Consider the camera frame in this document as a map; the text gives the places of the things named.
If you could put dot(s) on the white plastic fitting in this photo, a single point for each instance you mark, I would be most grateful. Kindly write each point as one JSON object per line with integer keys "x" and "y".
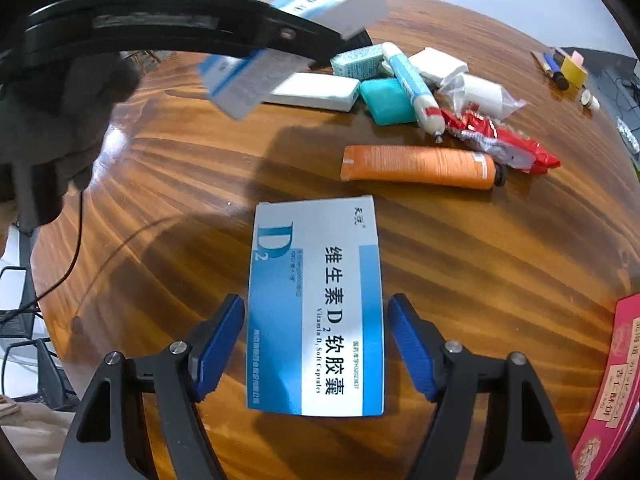
{"x": 590, "y": 99}

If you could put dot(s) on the orange tube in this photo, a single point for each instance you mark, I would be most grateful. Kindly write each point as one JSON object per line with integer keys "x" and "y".
{"x": 415, "y": 165}

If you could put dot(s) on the stack of cards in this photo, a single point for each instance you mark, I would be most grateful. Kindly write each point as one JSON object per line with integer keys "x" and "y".
{"x": 561, "y": 53}

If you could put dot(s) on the red snack packet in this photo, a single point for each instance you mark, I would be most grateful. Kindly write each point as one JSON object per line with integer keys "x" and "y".
{"x": 505, "y": 142}

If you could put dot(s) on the brown lighter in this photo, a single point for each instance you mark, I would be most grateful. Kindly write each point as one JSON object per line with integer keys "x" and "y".
{"x": 539, "y": 60}

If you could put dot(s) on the black metal chair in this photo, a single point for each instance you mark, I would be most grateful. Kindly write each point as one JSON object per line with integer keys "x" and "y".
{"x": 47, "y": 370}

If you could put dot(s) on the blue and white medicine box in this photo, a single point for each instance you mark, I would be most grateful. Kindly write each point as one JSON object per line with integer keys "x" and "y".
{"x": 320, "y": 310}

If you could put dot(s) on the white tissue pack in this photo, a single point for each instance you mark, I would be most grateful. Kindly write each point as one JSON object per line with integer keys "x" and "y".
{"x": 440, "y": 65}

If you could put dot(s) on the pink biscuit tin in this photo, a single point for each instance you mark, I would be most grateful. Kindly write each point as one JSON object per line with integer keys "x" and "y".
{"x": 615, "y": 410}

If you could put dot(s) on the pale green patterned box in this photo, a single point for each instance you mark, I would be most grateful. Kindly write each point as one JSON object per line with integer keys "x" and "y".
{"x": 357, "y": 62}

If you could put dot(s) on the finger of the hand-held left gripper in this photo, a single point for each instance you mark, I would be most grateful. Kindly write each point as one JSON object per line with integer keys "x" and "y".
{"x": 210, "y": 25}

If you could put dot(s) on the blue and white tube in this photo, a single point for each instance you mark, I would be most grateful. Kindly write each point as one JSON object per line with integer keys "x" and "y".
{"x": 412, "y": 85}

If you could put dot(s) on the teal soap box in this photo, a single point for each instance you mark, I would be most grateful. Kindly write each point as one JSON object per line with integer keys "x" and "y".
{"x": 387, "y": 102}

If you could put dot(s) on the beige trousers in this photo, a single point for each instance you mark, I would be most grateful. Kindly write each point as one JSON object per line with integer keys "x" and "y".
{"x": 35, "y": 445}

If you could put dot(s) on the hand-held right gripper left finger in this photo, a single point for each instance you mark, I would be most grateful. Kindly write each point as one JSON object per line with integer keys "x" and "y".
{"x": 220, "y": 350}

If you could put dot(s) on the white barcode box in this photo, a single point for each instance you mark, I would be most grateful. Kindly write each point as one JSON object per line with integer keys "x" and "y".
{"x": 315, "y": 91}

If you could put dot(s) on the white gauze roll in plastic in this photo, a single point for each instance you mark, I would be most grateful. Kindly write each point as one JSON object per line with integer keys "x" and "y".
{"x": 482, "y": 92}

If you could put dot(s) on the blue lighter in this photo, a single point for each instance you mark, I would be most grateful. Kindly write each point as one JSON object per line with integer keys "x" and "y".
{"x": 551, "y": 65}

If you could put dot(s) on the yellow tape roll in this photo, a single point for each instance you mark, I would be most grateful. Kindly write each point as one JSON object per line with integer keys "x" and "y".
{"x": 575, "y": 75}

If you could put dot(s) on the blue striped white box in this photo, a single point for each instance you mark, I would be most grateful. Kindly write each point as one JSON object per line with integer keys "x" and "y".
{"x": 340, "y": 5}

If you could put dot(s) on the crumpled foil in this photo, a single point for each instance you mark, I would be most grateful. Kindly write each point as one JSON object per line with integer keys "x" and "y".
{"x": 630, "y": 135}

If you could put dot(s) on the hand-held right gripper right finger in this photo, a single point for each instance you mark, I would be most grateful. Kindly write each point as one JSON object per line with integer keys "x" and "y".
{"x": 412, "y": 350}

